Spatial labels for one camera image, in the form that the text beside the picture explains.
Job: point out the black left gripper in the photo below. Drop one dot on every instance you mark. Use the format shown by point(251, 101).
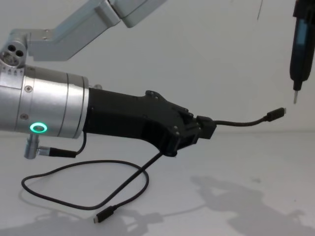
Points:
point(128, 115)

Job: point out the black electric screwdriver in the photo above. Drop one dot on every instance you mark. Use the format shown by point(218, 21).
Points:
point(300, 54)

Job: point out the white table cloth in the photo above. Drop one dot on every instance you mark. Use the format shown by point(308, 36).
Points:
point(246, 159)

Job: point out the silver and grey left robot arm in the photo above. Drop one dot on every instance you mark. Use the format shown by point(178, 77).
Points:
point(49, 105)

